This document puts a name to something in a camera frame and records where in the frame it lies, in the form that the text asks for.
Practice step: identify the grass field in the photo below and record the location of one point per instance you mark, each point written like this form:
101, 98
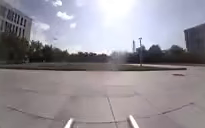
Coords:
73, 67

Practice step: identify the thin tower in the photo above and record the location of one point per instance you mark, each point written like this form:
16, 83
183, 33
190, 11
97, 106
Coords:
134, 46

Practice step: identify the robot's own part left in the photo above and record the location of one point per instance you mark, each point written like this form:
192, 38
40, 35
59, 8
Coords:
69, 123

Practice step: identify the robot's own part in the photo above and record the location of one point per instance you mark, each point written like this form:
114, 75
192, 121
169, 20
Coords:
69, 123
133, 122

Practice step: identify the grey concrete slab road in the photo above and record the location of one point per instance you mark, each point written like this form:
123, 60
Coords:
100, 90

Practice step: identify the dark building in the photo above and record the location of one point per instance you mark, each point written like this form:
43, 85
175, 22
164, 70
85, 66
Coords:
200, 40

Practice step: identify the white multi-storey building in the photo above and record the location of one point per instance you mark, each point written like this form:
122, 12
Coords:
10, 20

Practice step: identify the manhole cover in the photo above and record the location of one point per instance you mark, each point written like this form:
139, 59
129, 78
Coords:
178, 74

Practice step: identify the row of dark trees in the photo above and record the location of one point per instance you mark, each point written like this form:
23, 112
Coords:
56, 55

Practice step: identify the lamp pole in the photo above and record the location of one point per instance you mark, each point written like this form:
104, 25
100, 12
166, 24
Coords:
140, 50

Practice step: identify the robot's own part right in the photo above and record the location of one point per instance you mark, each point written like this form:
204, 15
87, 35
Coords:
133, 122

